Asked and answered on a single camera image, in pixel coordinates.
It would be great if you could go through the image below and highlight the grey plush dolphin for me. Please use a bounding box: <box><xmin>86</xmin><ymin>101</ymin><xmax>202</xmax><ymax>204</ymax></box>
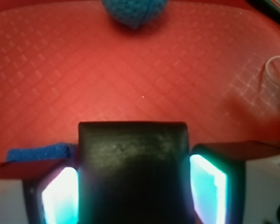
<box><xmin>265</xmin><ymin>56</ymin><xmax>280</xmax><ymax>88</ymax></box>

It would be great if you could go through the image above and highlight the red plastic tray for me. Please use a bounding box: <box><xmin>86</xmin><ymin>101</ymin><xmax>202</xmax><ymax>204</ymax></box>
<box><xmin>0</xmin><ymin>0</ymin><xmax>280</xmax><ymax>161</ymax></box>

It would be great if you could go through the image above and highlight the blue sponge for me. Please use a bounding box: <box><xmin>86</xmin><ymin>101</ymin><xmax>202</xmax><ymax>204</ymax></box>
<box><xmin>6</xmin><ymin>142</ymin><xmax>77</xmax><ymax>162</ymax></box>

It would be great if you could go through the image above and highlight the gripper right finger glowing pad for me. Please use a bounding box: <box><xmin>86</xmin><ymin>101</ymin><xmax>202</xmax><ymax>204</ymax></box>
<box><xmin>189</xmin><ymin>140</ymin><xmax>280</xmax><ymax>224</ymax></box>

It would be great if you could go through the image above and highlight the blue crocheted ball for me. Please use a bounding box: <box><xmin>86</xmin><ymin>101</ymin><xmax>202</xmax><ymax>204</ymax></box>
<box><xmin>102</xmin><ymin>0</ymin><xmax>168</xmax><ymax>29</ymax></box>

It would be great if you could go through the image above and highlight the black box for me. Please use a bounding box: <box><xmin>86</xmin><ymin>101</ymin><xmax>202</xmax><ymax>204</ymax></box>
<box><xmin>78</xmin><ymin>121</ymin><xmax>195</xmax><ymax>224</ymax></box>

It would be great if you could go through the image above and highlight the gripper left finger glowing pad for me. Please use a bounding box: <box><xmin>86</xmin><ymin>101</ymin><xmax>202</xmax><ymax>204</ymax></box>
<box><xmin>0</xmin><ymin>158</ymin><xmax>80</xmax><ymax>224</ymax></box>

